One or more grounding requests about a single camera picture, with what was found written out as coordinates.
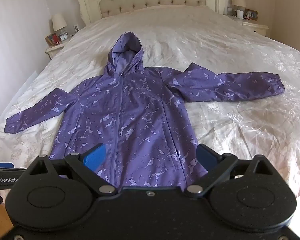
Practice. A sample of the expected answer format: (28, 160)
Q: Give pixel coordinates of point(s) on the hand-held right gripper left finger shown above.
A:
(95, 155)

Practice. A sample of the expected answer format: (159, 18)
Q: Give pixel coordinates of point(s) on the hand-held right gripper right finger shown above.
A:
(205, 155)

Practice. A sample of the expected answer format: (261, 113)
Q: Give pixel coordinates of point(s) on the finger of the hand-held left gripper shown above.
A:
(1, 165)

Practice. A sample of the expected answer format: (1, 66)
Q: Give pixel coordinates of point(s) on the purple patterned hooded jacket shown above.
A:
(140, 120)

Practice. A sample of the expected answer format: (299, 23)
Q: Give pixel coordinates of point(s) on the white patterned bedspread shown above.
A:
(215, 42)

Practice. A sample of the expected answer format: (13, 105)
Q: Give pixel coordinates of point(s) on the small white clock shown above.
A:
(63, 37)

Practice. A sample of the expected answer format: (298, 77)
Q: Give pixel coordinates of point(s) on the white cylinder device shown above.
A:
(240, 14)

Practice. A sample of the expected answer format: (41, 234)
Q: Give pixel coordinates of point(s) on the red picture frame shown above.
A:
(52, 39)

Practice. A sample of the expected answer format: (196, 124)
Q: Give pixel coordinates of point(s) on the white wall outlet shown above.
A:
(230, 9)
(76, 28)

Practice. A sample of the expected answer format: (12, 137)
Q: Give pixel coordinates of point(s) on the gold picture frame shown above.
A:
(251, 14)

